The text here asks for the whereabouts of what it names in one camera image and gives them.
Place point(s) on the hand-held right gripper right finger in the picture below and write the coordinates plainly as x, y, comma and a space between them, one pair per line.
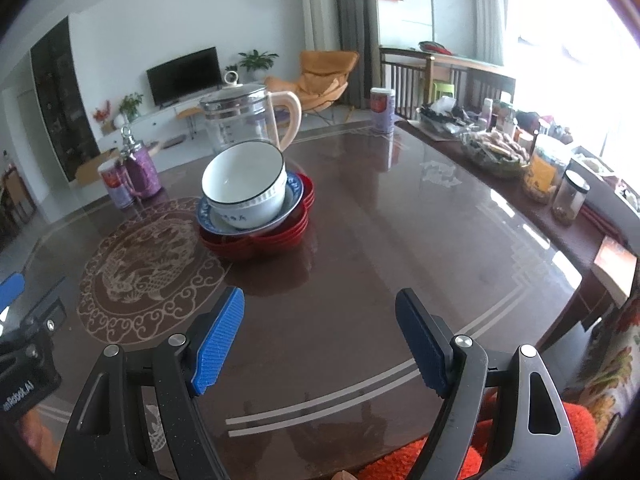
422, 345

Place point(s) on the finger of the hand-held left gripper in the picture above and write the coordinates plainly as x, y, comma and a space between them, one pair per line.
11, 290

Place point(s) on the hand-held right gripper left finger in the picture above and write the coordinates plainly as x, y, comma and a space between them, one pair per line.
220, 340

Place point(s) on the large red flower-shaped plate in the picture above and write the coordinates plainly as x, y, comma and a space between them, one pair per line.
250, 250

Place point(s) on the small red flower-shaped plate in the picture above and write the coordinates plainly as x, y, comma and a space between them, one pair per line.
306, 217
310, 187

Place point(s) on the blue patterned porcelain bowl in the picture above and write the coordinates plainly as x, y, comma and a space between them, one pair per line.
295, 191

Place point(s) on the white bowl with dark rim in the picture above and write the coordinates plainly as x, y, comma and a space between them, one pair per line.
245, 170

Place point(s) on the person's left hand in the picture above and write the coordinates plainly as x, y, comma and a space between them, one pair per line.
37, 435

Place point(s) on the wooden dining chair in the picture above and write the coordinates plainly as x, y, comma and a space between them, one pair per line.
15, 195

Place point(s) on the orange fuzzy cloth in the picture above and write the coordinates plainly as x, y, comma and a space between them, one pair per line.
480, 440

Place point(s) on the white and red tin can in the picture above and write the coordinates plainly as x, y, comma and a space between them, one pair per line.
382, 110
115, 186

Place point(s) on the cardboard box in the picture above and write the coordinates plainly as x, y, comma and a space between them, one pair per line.
95, 167

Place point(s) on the purple thermos jug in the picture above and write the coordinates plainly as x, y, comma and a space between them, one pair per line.
141, 172

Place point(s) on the black glass display cabinet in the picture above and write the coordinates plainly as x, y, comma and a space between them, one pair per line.
60, 105

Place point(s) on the floral chair cushion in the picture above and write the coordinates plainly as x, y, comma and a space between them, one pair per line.
617, 360

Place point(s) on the red flowers in vase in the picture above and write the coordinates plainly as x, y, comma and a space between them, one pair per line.
102, 112

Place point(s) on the white round vase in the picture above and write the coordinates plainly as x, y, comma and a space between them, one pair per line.
118, 121

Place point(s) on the basket of snacks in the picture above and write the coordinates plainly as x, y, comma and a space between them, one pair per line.
495, 152

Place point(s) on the glass jar with black lid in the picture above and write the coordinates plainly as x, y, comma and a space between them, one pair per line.
570, 200

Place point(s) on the yellow label plastic jar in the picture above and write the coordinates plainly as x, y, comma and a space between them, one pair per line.
542, 175

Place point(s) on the red book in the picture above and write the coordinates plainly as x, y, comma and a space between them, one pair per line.
615, 265

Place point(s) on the white television cabinet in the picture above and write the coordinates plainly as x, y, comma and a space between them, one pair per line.
150, 122

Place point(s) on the green potted plant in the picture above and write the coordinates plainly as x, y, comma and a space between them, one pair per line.
131, 105

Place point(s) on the wooden stool with metal legs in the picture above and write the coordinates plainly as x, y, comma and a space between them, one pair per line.
187, 114

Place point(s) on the dark tray of small items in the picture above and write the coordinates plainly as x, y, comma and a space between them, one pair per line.
442, 117

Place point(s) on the glass electric kettle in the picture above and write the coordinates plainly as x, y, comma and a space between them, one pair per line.
245, 112

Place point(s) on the green plastic stool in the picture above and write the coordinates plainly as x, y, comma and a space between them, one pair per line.
442, 90

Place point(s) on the orange lounge chair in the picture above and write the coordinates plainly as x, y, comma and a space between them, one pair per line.
305, 92
332, 67

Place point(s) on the flat screen television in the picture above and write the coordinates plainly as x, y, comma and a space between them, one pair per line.
184, 76

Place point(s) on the small potted plant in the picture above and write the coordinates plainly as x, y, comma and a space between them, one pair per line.
231, 69

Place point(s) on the large leafy potted plant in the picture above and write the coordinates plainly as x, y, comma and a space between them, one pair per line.
257, 62

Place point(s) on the red bag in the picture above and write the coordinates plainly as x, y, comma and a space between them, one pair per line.
435, 46

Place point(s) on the grey curtain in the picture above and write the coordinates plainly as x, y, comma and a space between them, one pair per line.
355, 30

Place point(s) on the white sheer curtain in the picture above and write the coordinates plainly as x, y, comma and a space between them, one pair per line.
492, 10

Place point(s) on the standing air conditioner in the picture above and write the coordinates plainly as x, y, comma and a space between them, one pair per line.
320, 10

